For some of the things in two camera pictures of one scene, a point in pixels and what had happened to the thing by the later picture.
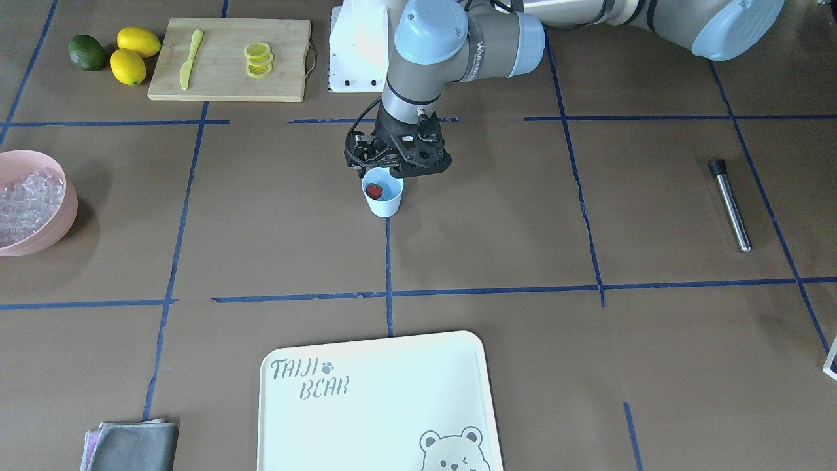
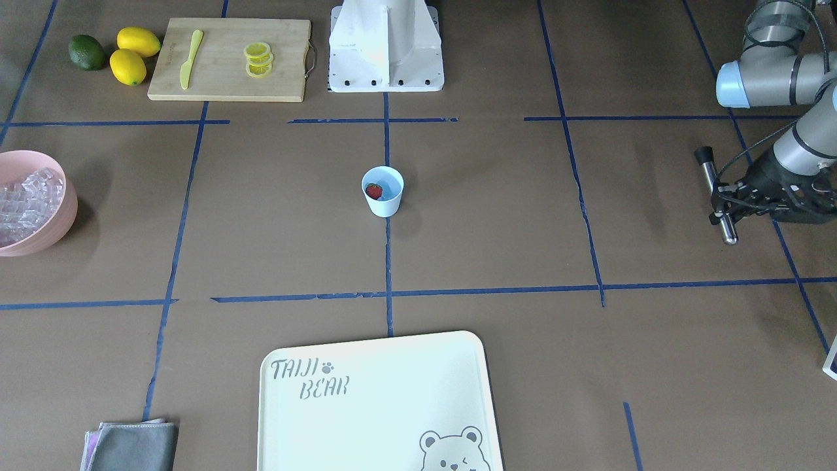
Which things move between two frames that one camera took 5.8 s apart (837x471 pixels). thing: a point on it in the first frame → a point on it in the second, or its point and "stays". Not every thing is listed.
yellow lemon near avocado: (145, 42) stays
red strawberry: (374, 190) stays
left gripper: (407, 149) → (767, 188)
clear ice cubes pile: (27, 204) stays
